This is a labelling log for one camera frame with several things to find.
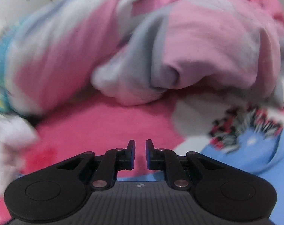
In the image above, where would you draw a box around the light blue t-shirt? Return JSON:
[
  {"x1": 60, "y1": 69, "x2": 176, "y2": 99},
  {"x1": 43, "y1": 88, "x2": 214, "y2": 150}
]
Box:
[{"x1": 15, "y1": 127, "x2": 284, "y2": 225}]

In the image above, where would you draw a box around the pink grey white duvet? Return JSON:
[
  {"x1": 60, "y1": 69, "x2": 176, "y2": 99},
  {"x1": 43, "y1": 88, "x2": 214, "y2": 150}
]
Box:
[{"x1": 0, "y1": 0, "x2": 284, "y2": 115}]

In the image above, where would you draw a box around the pink floral fleece blanket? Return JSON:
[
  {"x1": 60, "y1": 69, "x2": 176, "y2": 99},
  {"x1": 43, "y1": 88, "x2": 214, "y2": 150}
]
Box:
[{"x1": 0, "y1": 86, "x2": 284, "y2": 225}]

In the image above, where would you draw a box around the teal floral quilt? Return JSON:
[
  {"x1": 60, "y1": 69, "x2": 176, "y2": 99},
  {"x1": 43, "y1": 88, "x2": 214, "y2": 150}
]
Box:
[{"x1": 0, "y1": 18, "x2": 35, "y2": 116}]

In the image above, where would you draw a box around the white crumpled sheet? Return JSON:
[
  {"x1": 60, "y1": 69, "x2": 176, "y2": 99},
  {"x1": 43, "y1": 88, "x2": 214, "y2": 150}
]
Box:
[{"x1": 0, "y1": 113, "x2": 38, "y2": 199}]

